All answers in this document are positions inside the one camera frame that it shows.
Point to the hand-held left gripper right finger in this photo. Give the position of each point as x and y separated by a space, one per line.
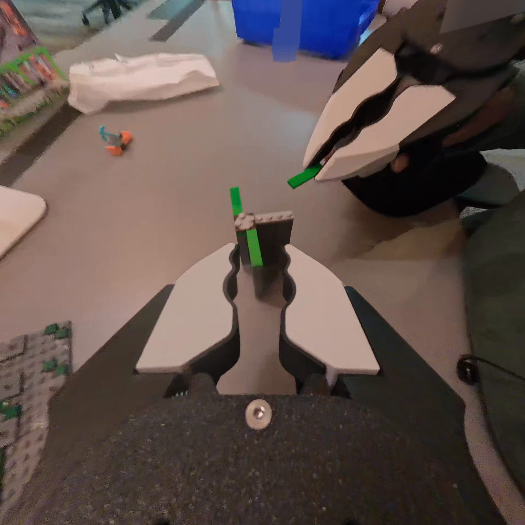
328 320

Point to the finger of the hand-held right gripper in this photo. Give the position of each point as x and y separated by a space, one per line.
352 94
389 131

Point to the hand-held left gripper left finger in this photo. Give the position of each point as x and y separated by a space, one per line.
192 316

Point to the dark grey brick panel assembly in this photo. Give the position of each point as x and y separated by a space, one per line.
272 242

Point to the green brick tile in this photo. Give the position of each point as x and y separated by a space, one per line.
303 177

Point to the light grey studded brick plate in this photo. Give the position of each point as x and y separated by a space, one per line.
270 217

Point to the person's right forearm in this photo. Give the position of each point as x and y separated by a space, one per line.
519 102

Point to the grey desk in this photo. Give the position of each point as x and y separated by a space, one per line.
143 205

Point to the white desk stand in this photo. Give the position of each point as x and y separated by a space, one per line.
16 217

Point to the person's right hand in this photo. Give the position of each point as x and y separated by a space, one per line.
488 110

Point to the blue plastic bin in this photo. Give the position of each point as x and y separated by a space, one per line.
336 28

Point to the person's green hoodie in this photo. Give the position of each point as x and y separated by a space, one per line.
500 287

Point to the grey brick baseplate build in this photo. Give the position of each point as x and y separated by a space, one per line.
33 389

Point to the small orange blue brick figure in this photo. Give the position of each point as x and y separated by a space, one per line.
117 143

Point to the white paper bag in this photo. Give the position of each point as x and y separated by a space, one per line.
139 82

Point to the black office chair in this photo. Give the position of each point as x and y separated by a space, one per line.
106 10

